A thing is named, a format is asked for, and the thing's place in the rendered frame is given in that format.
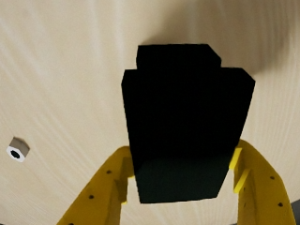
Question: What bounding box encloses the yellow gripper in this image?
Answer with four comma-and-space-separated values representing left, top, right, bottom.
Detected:
56, 139, 296, 225

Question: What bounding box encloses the black open box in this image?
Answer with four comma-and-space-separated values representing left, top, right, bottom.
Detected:
136, 44, 221, 69

